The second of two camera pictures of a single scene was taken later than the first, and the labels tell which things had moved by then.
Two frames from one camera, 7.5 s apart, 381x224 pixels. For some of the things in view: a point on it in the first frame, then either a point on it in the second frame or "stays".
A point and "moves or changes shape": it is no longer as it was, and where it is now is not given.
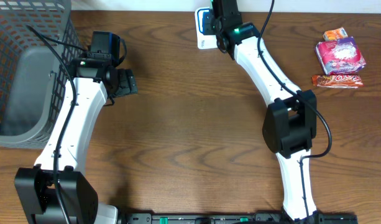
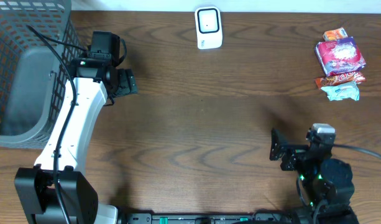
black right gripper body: x=209 y=23 -> x=295 y=159
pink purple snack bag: x=339 y=56 stays
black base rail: x=237 y=218 stays
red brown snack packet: x=353 y=81 moves or changes shape
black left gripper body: x=127 y=83 stays
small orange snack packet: x=334 y=35 stays
